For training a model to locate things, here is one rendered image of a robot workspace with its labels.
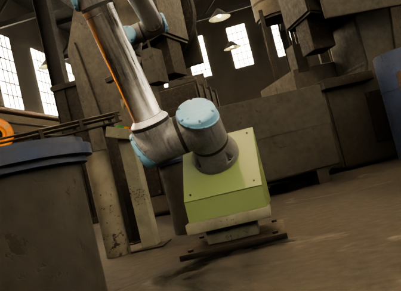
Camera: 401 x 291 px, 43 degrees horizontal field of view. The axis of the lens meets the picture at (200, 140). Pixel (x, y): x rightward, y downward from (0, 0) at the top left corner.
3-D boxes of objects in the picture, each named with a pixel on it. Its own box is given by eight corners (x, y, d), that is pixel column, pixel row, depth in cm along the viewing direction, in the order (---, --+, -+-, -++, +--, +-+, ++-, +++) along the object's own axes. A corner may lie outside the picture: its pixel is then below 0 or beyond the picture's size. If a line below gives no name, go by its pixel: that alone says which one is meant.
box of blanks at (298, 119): (213, 211, 368) (189, 108, 373) (201, 206, 450) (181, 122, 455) (345, 177, 381) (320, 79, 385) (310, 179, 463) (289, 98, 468)
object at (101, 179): (103, 260, 241) (79, 154, 245) (111, 255, 253) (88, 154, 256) (127, 254, 240) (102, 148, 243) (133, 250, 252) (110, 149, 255)
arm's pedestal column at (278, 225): (284, 223, 219) (279, 205, 219) (287, 238, 179) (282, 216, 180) (195, 242, 224) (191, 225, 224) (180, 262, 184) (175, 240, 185)
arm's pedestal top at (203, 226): (270, 208, 216) (268, 198, 216) (271, 217, 184) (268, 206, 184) (199, 224, 220) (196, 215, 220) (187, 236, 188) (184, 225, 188)
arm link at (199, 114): (232, 145, 191) (219, 113, 179) (190, 162, 192) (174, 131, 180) (221, 120, 202) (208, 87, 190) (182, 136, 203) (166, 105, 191)
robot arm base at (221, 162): (237, 133, 208) (230, 117, 201) (240, 169, 195) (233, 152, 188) (193, 144, 212) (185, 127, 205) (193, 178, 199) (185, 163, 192)
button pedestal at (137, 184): (129, 254, 237) (100, 127, 241) (143, 245, 261) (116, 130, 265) (162, 247, 235) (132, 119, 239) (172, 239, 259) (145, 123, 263)
